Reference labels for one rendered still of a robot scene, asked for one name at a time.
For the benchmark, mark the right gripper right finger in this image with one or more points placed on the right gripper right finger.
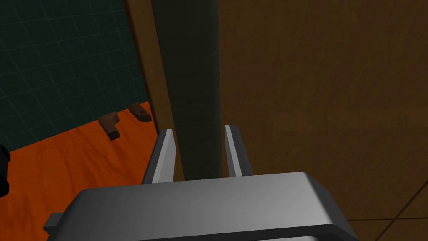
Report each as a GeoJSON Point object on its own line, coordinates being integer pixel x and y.
{"type": "Point", "coordinates": [235, 157]}

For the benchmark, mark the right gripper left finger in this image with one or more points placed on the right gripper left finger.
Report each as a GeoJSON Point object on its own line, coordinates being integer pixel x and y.
{"type": "Point", "coordinates": [164, 160]}

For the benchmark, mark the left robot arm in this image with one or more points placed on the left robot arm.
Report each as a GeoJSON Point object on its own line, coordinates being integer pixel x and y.
{"type": "Point", "coordinates": [3, 170]}

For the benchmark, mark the brown rounded lump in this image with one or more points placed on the brown rounded lump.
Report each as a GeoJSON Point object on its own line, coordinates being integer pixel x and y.
{"type": "Point", "coordinates": [140, 112]}

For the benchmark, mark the brown angular block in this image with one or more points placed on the brown angular block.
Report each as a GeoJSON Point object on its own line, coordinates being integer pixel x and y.
{"type": "Point", "coordinates": [110, 124]}

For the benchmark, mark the brown wooden door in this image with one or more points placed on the brown wooden door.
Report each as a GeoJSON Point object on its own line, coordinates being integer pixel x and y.
{"type": "Point", "coordinates": [317, 100]}

